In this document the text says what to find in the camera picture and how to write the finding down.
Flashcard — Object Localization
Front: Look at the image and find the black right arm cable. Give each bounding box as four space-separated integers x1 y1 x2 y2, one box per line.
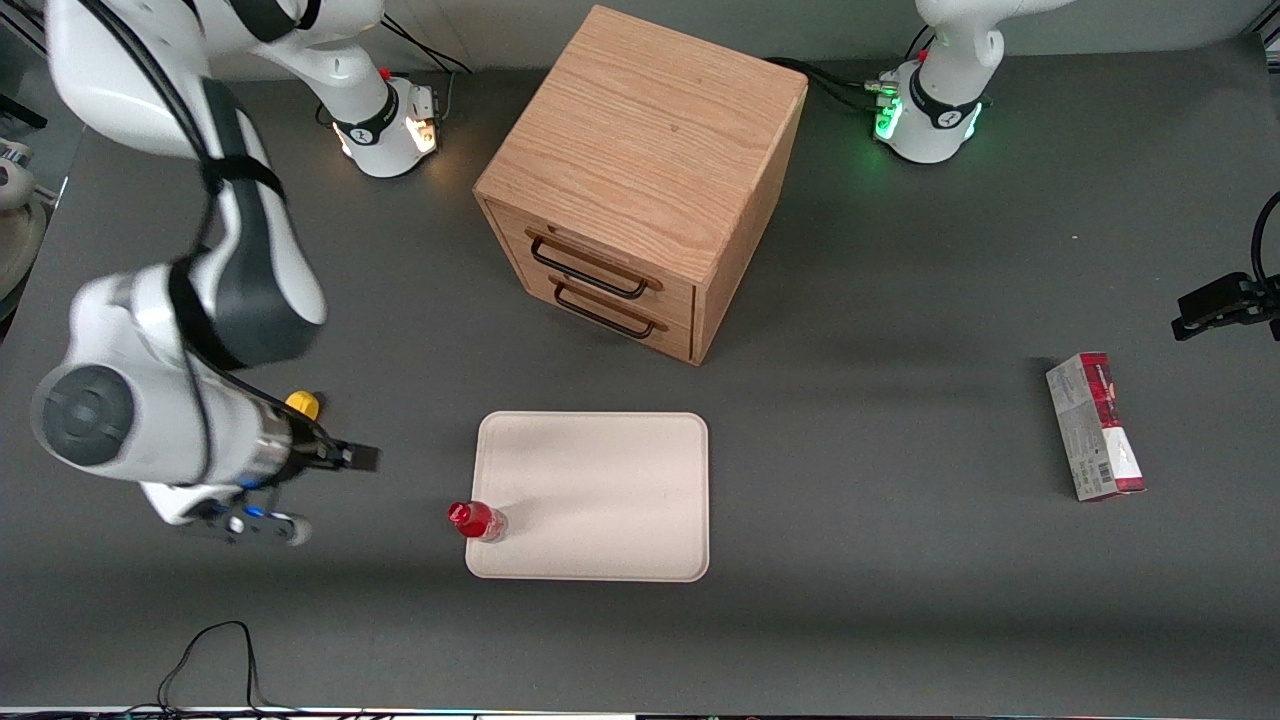
85 0 331 451

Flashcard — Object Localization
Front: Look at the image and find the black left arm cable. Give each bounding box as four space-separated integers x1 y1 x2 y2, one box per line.
1252 190 1280 286

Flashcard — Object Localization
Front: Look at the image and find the wooden drawer cabinet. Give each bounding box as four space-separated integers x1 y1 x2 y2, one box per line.
473 5 809 367

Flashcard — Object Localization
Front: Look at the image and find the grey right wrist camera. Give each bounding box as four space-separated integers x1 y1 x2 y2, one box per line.
180 498 313 547

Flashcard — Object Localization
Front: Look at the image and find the wooden drawer front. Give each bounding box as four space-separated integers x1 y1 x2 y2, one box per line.
486 200 698 323
500 262 696 364

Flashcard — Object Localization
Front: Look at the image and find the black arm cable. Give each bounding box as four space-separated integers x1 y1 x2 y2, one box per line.
1252 190 1280 286
85 0 331 451

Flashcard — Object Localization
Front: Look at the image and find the black looped table cable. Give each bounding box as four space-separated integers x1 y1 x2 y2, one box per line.
155 620 291 717

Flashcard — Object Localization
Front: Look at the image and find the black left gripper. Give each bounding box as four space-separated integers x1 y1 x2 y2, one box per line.
1172 272 1280 343

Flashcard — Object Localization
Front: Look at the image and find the red and grey carton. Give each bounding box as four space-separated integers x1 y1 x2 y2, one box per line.
1045 351 1147 502

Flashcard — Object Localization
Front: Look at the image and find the red coke bottle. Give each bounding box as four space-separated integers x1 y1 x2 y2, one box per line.
447 501 509 544

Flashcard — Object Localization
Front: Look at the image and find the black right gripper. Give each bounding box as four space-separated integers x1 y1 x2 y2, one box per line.
285 418 382 483

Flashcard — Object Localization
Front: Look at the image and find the black right base cable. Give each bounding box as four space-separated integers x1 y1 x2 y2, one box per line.
380 18 479 126

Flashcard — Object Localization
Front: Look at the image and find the black base cable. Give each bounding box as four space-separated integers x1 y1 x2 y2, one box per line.
380 18 479 126
765 28 936 114

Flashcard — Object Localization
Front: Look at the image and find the black metal drawer handle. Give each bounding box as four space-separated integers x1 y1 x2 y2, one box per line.
553 276 668 340
527 232 663 300

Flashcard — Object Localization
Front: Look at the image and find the cream plastic tray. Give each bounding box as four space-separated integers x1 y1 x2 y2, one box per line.
465 411 711 583

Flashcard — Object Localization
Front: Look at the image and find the black left base cable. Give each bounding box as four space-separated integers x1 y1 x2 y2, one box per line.
765 28 936 114

